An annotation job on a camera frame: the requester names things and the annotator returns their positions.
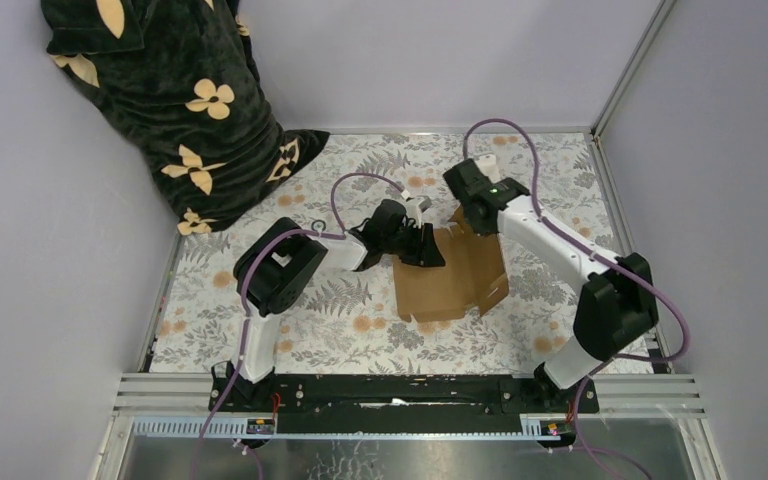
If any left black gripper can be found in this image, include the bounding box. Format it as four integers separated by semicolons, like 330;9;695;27
379;221;444;267

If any brown cardboard paper box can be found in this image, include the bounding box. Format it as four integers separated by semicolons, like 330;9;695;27
393;208;509;323

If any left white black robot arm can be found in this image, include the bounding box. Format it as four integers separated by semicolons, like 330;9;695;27
230;197;446;411

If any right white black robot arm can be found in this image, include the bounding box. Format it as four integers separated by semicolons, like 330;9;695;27
443;159;659;412

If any floral patterned table mat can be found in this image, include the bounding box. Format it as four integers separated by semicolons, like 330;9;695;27
148;133;617;374

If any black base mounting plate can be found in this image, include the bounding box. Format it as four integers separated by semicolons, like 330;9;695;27
208;362;600;435

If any black floral plush blanket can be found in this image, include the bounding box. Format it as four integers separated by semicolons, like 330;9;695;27
41;0;329;236

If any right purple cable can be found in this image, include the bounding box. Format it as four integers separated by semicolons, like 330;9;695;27
462;117;690;480

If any purple cable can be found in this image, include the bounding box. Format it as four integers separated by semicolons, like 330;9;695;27
462;117;690;480
188;172;418;480

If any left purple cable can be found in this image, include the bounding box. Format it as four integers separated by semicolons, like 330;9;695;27
188;172;418;480

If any aluminium frame rail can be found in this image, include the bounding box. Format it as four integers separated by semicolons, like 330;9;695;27
94;373;725;479

